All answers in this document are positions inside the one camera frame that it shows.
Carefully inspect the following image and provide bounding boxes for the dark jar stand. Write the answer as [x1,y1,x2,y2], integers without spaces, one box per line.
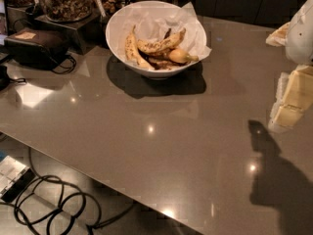
[35,10,103,55]

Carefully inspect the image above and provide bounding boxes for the white ceramic bowl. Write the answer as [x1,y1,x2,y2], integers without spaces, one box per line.
[105,0,208,80]

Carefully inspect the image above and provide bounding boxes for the silver power box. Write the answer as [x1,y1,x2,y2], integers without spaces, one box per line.
[0,155,35,203]

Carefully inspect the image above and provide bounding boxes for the spotted banana left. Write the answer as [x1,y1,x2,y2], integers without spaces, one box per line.
[124,25,154,70]

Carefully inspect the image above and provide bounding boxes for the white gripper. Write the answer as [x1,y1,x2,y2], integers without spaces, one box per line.
[266,0,313,133]

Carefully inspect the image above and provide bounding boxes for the yellow banana right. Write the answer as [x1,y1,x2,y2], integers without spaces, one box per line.
[168,48,199,64]

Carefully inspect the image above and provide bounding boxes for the black object left edge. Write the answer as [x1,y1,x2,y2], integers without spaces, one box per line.
[0,65,26,91]

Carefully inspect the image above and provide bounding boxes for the dark overripe banana bottom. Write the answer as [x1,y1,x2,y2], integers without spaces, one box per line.
[139,51,180,70]

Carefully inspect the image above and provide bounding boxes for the white paper bowl liner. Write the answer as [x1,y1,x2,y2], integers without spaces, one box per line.
[114,1,212,61]

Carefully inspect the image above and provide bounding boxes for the black cable on counter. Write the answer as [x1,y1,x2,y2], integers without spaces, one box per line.
[50,54,77,75]

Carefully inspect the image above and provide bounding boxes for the black box device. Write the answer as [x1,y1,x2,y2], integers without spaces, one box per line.
[4,27,69,71]

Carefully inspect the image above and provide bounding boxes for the black floor cable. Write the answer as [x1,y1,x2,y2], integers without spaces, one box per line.
[0,147,138,235]

